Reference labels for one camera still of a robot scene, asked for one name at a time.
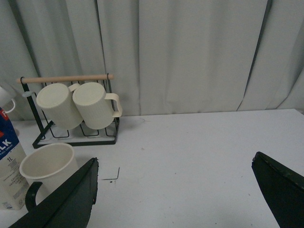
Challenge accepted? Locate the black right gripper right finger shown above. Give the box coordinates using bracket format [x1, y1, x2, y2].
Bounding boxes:
[251, 152, 304, 228]

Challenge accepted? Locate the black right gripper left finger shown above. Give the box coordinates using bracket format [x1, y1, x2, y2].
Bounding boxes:
[11, 158, 99, 228]

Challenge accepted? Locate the grey curtain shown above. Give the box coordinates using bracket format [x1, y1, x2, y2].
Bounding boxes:
[0, 0, 304, 120]

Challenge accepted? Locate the cream ribbed mug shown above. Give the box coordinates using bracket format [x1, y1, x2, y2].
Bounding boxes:
[72, 82, 123, 130]
[36, 83, 83, 130]

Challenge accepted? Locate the cream cup black handle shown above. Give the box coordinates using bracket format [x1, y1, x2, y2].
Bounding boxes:
[19, 143, 79, 200]

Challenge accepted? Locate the black wire mug rack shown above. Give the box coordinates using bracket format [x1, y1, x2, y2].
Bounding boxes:
[16, 73, 120, 149]

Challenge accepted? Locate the cream ribbed mug left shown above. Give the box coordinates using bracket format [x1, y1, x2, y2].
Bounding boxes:
[36, 83, 83, 130]

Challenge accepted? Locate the blue white milk carton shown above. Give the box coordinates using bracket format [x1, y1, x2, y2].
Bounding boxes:
[0, 109, 29, 210]

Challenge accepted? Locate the cream ribbed mug right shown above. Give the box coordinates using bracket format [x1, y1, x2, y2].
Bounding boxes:
[72, 82, 123, 130]

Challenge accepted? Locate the white ceramic mug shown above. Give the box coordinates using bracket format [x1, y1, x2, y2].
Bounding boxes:
[0, 87, 16, 114]

